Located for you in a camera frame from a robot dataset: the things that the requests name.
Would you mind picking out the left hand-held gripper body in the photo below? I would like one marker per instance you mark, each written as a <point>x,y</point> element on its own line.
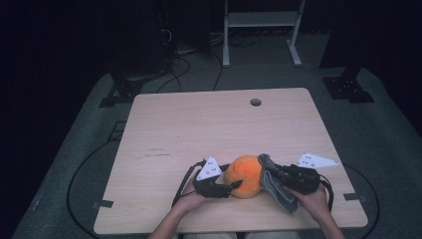
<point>212,189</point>

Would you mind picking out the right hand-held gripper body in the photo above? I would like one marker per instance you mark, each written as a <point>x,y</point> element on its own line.
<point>303,179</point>

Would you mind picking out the orange plush toy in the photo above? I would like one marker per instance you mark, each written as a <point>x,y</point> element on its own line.
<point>245,176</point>

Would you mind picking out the person's right hand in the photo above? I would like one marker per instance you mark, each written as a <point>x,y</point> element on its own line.
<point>315,204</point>

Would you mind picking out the person's left hand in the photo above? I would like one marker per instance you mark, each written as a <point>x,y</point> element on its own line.
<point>185,200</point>

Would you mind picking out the black tape strip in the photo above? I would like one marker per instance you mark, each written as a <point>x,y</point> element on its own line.
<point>103,203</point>
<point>355,196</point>

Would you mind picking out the black stand with base plate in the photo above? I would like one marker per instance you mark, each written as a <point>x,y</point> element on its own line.
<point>348,88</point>
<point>124,89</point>

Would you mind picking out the white metal table frame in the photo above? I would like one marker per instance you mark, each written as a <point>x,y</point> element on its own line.
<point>262,19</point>

